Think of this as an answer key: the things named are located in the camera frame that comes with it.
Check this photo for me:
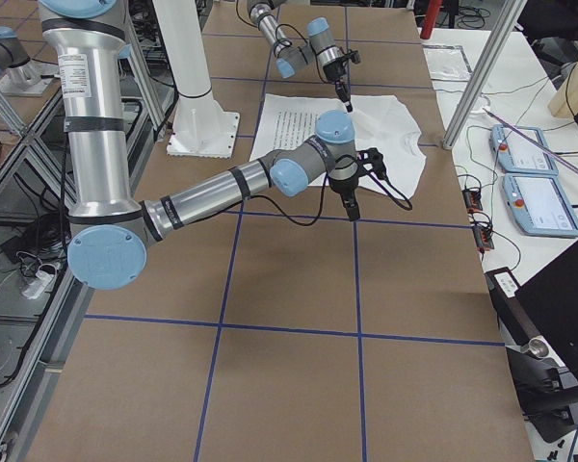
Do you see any clear plastic bag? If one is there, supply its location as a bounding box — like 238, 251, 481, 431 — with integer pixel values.
423, 44, 473, 82

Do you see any white long-sleeve printed shirt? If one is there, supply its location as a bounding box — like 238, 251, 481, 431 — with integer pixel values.
250, 93, 426, 198

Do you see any upper orange circuit board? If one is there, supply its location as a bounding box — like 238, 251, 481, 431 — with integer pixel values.
462, 189, 484, 214

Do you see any aluminium frame post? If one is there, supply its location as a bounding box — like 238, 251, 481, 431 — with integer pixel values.
442, 0, 527, 150

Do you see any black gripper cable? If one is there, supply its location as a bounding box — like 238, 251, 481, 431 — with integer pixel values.
234, 0, 319, 59
264, 170, 414, 227

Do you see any lower blue teach pendant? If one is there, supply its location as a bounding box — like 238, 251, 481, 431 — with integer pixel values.
502, 173, 578, 238

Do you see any blue teach pendant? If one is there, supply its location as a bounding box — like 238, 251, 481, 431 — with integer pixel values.
490, 124, 559, 176
502, 173, 578, 238

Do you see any lower orange circuit board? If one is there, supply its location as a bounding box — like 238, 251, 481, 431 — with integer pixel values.
472, 225, 494, 253

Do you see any black box white label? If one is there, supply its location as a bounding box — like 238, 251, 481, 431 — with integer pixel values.
485, 267, 539, 346

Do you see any orange circuit board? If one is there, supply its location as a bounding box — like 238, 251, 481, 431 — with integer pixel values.
462, 189, 484, 214
472, 225, 494, 253

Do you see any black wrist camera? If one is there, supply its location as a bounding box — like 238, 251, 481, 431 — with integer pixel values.
356, 147, 388, 181
341, 49, 361, 65

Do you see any upper blue teach pendant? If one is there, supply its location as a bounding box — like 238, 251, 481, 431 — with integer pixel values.
490, 124, 559, 176

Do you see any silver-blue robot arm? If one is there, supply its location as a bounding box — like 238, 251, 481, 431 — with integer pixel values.
247, 1, 360, 113
39, 1, 359, 290

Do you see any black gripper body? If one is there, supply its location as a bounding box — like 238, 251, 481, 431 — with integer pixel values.
328, 172, 359, 198
323, 60, 347, 83

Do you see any black laptop computer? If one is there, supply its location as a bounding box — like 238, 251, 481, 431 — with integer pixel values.
515, 240, 578, 379

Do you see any red cylinder object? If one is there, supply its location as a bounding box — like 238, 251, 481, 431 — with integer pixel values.
420, 0, 443, 40

